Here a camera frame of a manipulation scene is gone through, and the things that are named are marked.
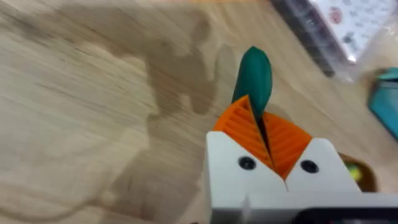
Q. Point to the clear plastic bag with print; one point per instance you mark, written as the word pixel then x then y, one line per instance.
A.
pixel 335 31

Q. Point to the left gripper white and orange left finger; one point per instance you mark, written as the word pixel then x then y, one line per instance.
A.
pixel 236 155

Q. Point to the teal box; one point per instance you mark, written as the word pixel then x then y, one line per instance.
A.
pixel 385 99

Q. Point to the green toy vegetable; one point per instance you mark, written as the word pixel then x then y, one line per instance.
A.
pixel 255 77

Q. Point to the left gripper white and orange right finger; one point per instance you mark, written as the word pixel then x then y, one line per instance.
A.
pixel 317 168

